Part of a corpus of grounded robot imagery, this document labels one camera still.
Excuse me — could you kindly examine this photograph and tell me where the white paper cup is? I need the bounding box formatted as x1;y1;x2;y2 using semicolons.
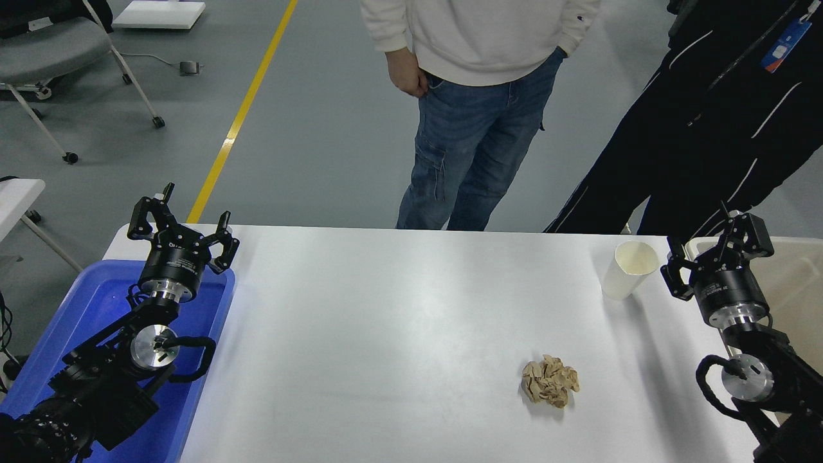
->
601;241;660;301

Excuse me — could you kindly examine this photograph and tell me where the person's right hand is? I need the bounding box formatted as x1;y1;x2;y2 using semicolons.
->
386;49;430;99

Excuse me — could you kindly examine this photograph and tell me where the crumpled tan paper ball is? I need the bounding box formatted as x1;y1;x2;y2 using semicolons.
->
521;354;581;410

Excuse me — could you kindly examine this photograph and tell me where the white side table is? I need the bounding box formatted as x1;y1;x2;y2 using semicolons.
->
0;178;84;274

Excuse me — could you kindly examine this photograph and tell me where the blue plastic tray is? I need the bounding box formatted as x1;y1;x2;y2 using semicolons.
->
0;259;237;463

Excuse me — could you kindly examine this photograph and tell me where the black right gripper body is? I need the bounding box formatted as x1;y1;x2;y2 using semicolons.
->
689;262;770;322

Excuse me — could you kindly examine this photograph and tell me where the person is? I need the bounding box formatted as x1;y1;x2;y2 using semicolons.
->
543;0;823;237
359;0;602;232

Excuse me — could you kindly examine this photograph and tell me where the thin grey pedal cable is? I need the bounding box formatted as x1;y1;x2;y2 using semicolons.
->
121;52;181;68

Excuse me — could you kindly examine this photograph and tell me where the black cable bundle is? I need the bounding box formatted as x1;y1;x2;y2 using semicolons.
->
0;289;25;394

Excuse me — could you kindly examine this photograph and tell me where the white flat platform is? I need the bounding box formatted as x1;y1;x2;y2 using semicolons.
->
113;0;206;30

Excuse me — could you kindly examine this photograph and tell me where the large pale bin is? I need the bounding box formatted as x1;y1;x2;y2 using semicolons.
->
683;235;823;428

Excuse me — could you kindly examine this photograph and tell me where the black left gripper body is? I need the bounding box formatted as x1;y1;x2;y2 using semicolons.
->
138;238;213;293

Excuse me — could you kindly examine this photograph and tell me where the grey wheeled office chair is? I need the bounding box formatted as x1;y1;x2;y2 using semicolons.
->
0;0;166;165

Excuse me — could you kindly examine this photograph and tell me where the blue id badge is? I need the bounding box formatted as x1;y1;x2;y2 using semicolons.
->
761;18;812;73

